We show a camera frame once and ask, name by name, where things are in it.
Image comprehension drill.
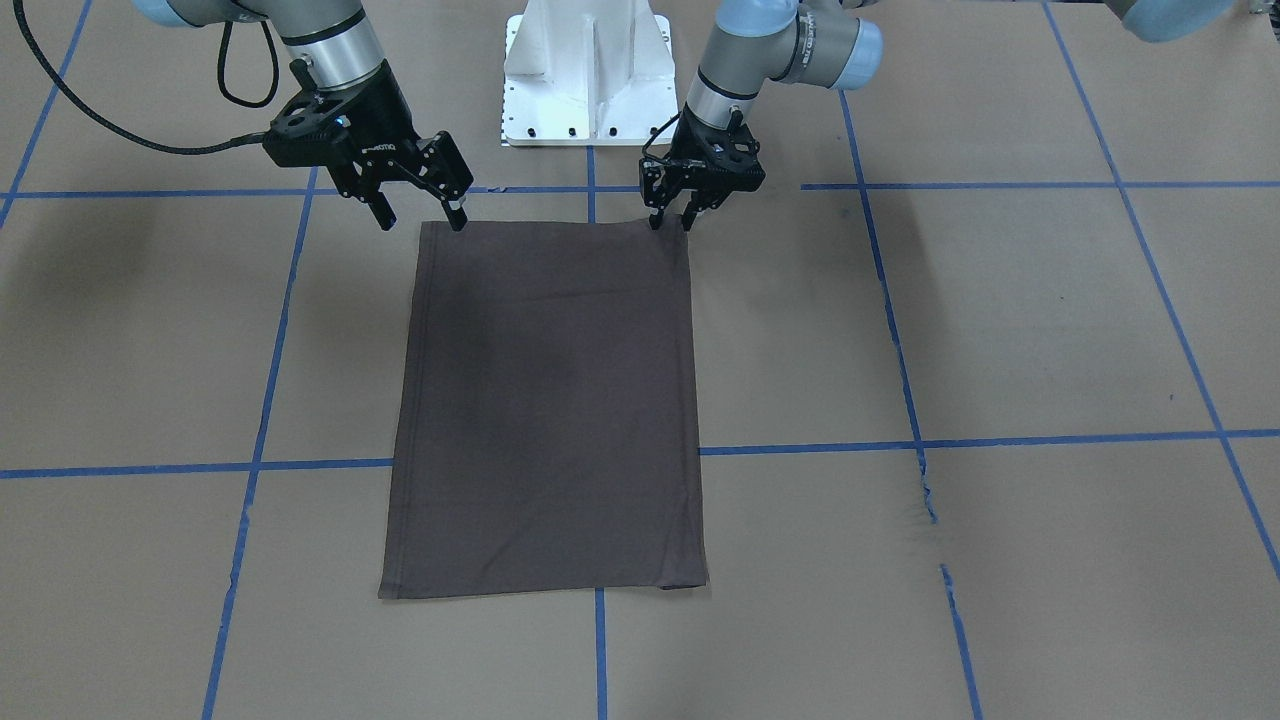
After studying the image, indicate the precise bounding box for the black braided cable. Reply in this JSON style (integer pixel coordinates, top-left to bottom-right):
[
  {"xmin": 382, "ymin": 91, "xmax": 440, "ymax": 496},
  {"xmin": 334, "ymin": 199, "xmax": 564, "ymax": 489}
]
[
  {"xmin": 643, "ymin": 111, "xmax": 687, "ymax": 167},
  {"xmin": 12, "ymin": 0, "xmax": 282, "ymax": 158}
]

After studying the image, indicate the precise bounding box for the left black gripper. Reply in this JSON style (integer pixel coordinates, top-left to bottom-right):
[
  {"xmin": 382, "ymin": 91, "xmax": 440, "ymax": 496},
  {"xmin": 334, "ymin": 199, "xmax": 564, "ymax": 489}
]
[{"xmin": 639, "ymin": 105, "xmax": 765, "ymax": 232}]

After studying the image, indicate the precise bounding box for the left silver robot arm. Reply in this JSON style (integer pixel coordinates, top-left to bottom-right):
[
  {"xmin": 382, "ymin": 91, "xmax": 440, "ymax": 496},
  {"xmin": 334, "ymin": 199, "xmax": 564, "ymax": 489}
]
[{"xmin": 639, "ymin": 1, "xmax": 884, "ymax": 231}]

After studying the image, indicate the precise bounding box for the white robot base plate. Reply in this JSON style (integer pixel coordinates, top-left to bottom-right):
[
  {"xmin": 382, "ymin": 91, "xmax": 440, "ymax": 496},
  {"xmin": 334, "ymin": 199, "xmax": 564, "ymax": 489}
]
[{"xmin": 500, "ymin": 1, "xmax": 678, "ymax": 147}]

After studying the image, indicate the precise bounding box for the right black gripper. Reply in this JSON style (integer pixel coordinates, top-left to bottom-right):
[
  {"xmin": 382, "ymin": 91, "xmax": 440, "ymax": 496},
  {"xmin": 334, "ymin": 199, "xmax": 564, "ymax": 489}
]
[{"xmin": 262, "ymin": 60, "xmax": 474, "ymax": 232}]

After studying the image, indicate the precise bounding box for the dark brown t-shirt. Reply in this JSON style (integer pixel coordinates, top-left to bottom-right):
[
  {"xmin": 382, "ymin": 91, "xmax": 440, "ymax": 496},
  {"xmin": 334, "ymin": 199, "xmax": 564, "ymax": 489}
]
[{"xmin": 378, "ymin": 219, "xmax": 709, "ymax": 600}]

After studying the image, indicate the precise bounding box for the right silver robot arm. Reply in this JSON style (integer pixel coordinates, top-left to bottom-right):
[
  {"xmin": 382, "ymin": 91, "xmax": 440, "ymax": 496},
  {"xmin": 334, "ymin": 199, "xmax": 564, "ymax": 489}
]
[{"xmin": 134, "ymin": 1, "xmax": 474, "ymax": 231}]

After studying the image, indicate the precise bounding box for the brown paper table cover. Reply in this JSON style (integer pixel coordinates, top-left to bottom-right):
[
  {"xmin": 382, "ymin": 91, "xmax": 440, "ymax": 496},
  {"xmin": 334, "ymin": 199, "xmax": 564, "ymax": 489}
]
[{"xmin": 0, "ymin": 0, "xmax": 1280, "ymax": 720}]

